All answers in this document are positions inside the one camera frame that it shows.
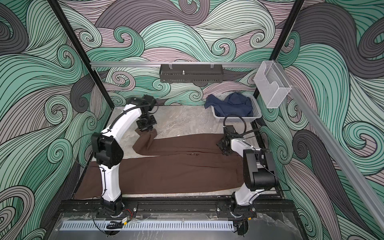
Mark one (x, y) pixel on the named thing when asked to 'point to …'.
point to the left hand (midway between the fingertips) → (153, 128)
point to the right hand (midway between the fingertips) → (221, 145)
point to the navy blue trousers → (235, 103)
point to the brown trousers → (165, 162)
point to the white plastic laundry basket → (256, 110)
